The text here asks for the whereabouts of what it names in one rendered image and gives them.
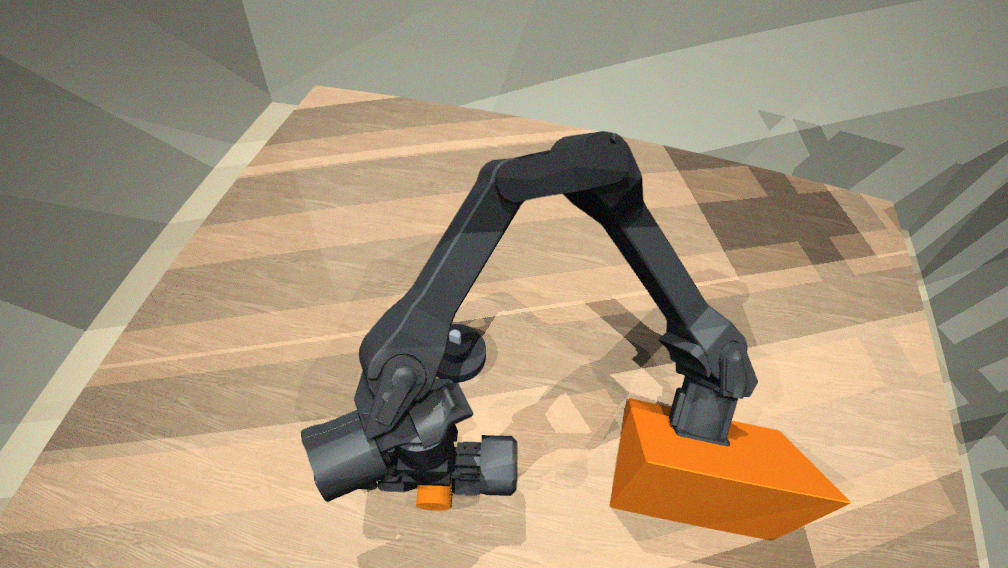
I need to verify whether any dark grey round pedestal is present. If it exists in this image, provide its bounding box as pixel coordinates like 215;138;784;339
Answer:
437;324;486;383

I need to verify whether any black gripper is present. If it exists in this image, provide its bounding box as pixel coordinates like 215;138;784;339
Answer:
360;435;518;496

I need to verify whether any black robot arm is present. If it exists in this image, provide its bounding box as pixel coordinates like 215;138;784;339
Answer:
301;131;758;502

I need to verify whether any orange knob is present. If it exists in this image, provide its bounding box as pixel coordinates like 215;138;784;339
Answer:
416;479;452;512

